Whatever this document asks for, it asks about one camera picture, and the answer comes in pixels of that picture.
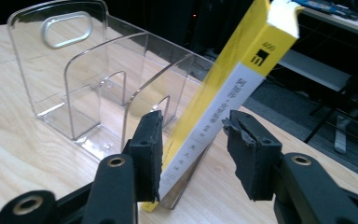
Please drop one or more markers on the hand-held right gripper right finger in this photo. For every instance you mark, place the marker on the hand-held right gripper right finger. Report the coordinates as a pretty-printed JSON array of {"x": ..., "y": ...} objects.
[{"x": 254, "y": 155}]

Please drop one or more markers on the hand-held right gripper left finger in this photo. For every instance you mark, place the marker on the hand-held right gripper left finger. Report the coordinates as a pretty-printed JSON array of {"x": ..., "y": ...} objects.
[{"x": 147, "y": 155}]

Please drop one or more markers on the yellow book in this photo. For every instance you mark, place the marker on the yellow book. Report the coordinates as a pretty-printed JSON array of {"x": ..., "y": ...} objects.
[{"x": 236, "y": 77}]

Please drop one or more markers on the clear acrylic book holder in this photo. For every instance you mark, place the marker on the clear acrylic book holder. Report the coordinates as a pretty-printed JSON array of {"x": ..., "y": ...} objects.
[{"x": 84, "y": 93}]

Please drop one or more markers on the white desk frame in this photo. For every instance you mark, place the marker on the white desk frame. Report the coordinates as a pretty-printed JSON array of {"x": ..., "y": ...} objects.
[{"x": 317, "y": 71}]

